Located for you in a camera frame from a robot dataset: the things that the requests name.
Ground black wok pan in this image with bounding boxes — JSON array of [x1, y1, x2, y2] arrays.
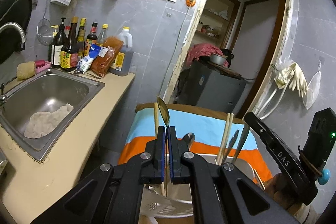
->
[[1, 0, 33, 63]]

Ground black tracker box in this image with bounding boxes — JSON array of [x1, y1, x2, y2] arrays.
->
[[299, 107, 335, 180]]

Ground small metal pot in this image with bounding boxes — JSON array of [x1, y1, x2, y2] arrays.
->
[[210, 53, 226, 67]]

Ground red capped sauce bottle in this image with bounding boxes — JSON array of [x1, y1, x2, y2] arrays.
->
[[84, 22, 97, 56]]

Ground white hose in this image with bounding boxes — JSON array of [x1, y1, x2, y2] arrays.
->
[[257, 84, 289, 120]]

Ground yellow sponge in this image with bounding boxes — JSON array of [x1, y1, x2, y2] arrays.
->
[[17, 61, 36, 80]]

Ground black pump bottle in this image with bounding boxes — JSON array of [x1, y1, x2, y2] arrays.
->
[[51, 17, 67, 68]]

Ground wooden chopstick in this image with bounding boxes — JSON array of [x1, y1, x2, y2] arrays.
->
[[154, 102, 166, 196], [216, 113, 234, 165]]

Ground large dark oil jug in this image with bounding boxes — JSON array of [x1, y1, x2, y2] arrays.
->
[[109, 26, 133, 76]]

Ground dark soy sauce bottle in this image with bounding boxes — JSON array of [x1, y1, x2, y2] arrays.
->
[[60, 16, 78, 71]]

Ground white plastic utensil caddy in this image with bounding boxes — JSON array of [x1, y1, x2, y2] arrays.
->
[[139, 152, 255, 219]]

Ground clear yellow-capped bottle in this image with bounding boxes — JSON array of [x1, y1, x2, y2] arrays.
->
[[96, 24, 108, 47]]

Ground wire mesh strainer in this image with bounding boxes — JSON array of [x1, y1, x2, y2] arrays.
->
[[37, 0, 53, 46]]

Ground blue white salt bag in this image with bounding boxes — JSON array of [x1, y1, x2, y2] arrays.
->
[[77, 44, 101, 73]]

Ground chrome curved faucet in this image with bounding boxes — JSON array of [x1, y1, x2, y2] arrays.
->
[[1, 22, 27, 52]]

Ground orange-brown spice bag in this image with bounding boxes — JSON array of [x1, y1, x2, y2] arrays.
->
[[91, 36, 123, 78]]

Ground striped colourful table cloth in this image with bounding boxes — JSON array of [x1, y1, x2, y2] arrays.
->
[[118, 103, 272, 182]]

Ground cream rubber gloves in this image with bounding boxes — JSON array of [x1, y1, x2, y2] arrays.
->
[[274, 61, 307, 98]]

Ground grey dish rag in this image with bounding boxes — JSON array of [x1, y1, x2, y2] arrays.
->
[[24, 104, 74, 139]]

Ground dark grey cabinet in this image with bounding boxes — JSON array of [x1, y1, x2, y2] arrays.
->
[[177, 61, 246, 113]]

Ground person's right hand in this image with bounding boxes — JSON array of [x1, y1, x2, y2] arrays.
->
[[265, 173, 302, 215]]

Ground stainless steel sink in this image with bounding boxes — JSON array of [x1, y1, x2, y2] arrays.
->
[[1, 69, 105, 162]]

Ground orange wall hook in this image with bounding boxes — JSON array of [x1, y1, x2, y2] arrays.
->
[[186, 0, 196, 7]]

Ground white mesh bag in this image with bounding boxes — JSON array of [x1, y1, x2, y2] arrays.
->
[[302, 61, 321, 110]]

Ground metal spoon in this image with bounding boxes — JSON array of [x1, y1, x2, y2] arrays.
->
[[157, 97, 170, 128]]

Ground red pink cloth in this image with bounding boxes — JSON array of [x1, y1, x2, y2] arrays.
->
[[186, 43, 232, 67]]

